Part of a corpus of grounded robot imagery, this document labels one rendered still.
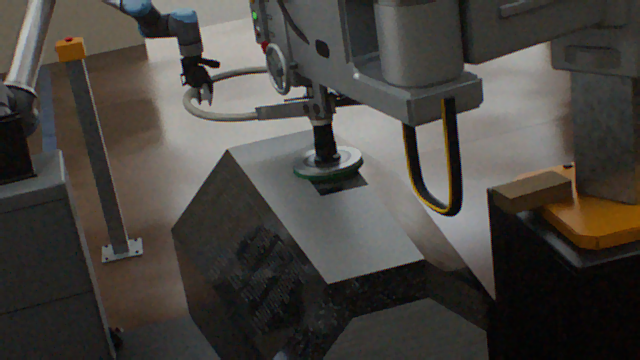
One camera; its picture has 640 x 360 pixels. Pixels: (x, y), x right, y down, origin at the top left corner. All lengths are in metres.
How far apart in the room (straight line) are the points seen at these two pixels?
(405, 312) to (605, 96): 0.82
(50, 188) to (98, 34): 6.15
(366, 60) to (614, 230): 0.78
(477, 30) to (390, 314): 0.68
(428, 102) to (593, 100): 0.65
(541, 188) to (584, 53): 0.41
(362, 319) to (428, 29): 0.67
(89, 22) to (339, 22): 7.15
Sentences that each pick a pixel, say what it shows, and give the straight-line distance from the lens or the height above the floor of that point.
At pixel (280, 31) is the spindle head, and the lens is 2.64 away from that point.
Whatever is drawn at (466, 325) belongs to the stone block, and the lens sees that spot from 2.26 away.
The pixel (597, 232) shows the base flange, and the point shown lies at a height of 0.78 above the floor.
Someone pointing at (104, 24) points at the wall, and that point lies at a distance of 9.34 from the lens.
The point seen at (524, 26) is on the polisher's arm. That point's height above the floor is 1.36.
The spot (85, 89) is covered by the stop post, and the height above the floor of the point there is 0.85.
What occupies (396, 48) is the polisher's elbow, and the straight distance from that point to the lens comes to 2.07.
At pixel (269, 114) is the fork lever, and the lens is 3.07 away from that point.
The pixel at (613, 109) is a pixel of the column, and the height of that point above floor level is 1.05.
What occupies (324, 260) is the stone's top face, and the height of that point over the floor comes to 0.87.
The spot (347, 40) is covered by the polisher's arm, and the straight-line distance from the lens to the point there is 2.29.
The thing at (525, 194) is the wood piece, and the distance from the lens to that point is 2.62.
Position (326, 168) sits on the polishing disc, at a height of 0.89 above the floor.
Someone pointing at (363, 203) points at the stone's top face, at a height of 0.87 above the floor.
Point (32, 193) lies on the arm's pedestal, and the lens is 3.28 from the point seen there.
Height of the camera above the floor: 1.89
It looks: 22 degrees down
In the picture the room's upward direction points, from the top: 9 degrees counter-clockwise
